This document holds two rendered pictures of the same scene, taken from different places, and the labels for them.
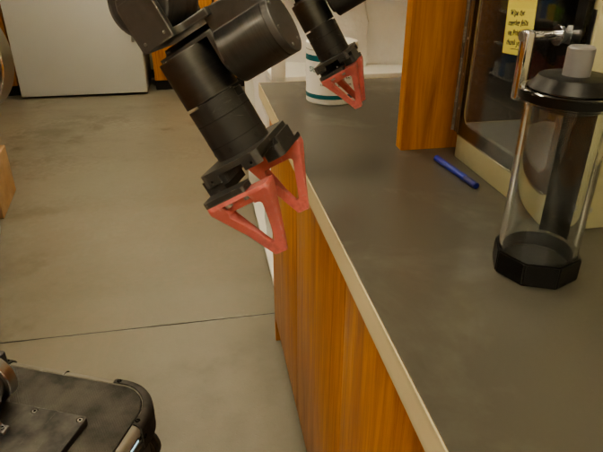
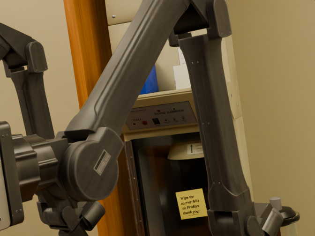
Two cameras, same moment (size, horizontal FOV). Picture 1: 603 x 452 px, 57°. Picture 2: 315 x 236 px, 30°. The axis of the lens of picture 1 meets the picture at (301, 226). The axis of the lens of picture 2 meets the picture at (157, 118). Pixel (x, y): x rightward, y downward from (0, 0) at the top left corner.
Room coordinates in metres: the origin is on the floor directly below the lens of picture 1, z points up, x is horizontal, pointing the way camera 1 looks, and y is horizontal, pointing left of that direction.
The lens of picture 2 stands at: (0.15, 1.11, 1.52)
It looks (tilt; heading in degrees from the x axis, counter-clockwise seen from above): 3 degrees down; 298
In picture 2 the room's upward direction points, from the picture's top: 8 degrees counter-clockwise
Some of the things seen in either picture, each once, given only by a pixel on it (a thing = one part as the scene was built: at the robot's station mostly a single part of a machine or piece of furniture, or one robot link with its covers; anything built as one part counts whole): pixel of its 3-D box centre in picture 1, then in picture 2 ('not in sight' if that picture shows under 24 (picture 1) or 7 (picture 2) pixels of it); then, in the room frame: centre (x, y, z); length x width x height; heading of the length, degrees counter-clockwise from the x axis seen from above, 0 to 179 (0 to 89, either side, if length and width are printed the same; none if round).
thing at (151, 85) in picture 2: not in sight; (133, 78); (0.93, -0.25, 1.56); 0.10 x 0.10 x 0.09; 10
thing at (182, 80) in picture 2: not in sight; (183, 76); (0.79, -0.27, 1.54); 0.05 x 0.05 x 0.06; 28
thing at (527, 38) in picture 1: (535, 63); not in sight; (0.74, -0.30, 1.17); 0.05 x 0.03 x 0.10; 100
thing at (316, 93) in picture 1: (331, 70); not in sight; (1.44, -0.08, 1.02); 0.13 x 0.13 x 0.15
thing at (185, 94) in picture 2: not in sight; (169, 109); (0.84, -0.27, 1.46); 0.32 x 0.12 x 0.10; 10
